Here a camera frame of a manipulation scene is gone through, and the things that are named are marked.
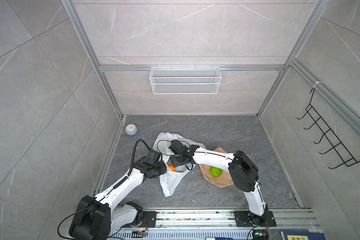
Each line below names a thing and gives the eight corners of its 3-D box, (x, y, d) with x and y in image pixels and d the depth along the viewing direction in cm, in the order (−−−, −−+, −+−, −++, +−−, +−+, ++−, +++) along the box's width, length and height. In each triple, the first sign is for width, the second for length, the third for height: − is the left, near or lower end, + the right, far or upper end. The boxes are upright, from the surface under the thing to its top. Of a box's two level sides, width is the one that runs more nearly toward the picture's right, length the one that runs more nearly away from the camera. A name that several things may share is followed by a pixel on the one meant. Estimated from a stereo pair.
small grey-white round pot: (125, 136, 110) (123, 132, 106) (128, 127, 115) (126, 123, 111) (136, 136, 110) (135, 132, 106) (138, 127, 115) (137, 123, 111)
